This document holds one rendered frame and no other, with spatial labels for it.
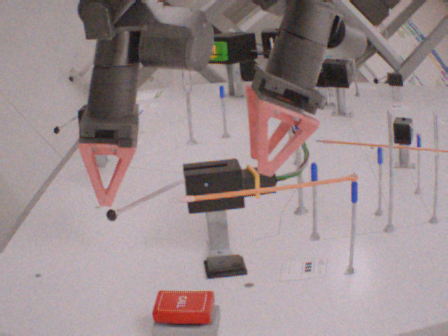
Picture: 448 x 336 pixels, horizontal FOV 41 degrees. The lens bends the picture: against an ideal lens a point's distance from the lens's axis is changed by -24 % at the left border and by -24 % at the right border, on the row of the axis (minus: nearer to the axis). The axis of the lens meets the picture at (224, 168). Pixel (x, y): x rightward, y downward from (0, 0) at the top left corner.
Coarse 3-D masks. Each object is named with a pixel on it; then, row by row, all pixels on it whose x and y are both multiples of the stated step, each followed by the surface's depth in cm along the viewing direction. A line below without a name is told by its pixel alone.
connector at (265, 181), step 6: (246, 168) 79; (246, 174) 77; (252, 174) 77; (246, 180) 76; (252, 180) 76; (264, 180) 76; (270, 180) 76; (276, 180) 77; (246, 186) 76; (252, 186) 76; (264, 186) 76; (270, 186) 77; (276, 186) 77; (270, 192) 77
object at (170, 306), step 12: (156, 300) 60; (168, 300) 60; (180, 300) 59; (192, 300) 59; (204, 300) 59; (156, 312) 57; (168, 312) 57; (180, 312) 57; (192, 312) 57; (204, 312) 57; (180, 324) 58
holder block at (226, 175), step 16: (224, 160) 78; (192, 176) 74; (208, 176) 75; (224, 176) 75; (240, 176) 75; (192, 192) 75; (208, 192) 75; (224, 192) 75; (192, 208) 75; (208, 208) 76; (224, 208) 76; (240, 208) 76
